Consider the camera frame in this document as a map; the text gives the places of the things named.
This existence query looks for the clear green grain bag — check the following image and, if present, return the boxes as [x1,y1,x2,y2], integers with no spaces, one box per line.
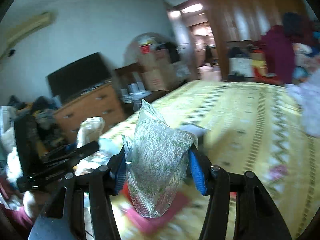
[122,100,198,218]

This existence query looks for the person's left hand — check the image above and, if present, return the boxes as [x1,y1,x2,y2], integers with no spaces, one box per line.
[23,191,50,221]

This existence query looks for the black flat television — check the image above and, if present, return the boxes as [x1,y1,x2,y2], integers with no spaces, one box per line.
[47,53,112,104]

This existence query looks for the red flat snack box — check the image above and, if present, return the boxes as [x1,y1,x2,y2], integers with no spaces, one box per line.
[121,182,191,235]

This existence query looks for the yellow patterned bed blanket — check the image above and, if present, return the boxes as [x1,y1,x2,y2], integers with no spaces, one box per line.
[111,80,319,239]

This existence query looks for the wooden drawer dresser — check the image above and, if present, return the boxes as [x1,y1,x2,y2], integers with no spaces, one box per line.
[54,82,125,143]

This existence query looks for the pink white quilt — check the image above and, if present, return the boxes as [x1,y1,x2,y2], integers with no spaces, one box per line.
[285,69,320,138]

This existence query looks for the stacked cardboard boxes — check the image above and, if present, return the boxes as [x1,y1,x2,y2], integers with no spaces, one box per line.
[137,34,174,91]

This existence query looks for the maroon hanging garment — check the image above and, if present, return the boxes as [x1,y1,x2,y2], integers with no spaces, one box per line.
[259,25,296,83]

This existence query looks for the brown wooden wardrobe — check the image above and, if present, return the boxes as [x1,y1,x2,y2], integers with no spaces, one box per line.
[199,0,306,79]

